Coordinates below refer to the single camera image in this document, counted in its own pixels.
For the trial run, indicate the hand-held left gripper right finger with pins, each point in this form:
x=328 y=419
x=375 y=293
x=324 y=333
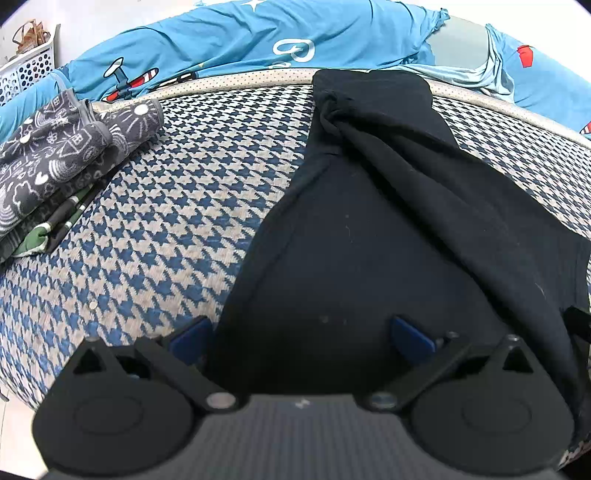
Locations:
x=411 y=344

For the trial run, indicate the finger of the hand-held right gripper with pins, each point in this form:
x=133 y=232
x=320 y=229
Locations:
x=581 y=323

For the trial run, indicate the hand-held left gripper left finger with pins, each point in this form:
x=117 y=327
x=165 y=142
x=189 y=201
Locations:
x=191 y=339

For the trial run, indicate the black t-shirt with red print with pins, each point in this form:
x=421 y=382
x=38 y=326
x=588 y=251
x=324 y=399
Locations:
x=369 y=230

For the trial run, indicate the houndstooth mattress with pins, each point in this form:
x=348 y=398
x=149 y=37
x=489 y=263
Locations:
x=184 y=184

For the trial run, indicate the green striped garment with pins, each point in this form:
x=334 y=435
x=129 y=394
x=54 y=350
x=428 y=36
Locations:
x=41 y=230

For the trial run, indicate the grey doodle print garment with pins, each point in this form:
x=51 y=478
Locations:
x=55 y=152

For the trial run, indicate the blue airplane print cover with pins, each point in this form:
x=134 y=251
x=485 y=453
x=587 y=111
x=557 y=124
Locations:
x=207 y=41

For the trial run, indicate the white plastic basket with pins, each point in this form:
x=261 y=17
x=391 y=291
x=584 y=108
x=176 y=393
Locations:
x=27 y=69

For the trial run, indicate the brown wicker item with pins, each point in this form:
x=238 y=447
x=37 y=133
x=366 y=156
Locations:
x=30 y=34

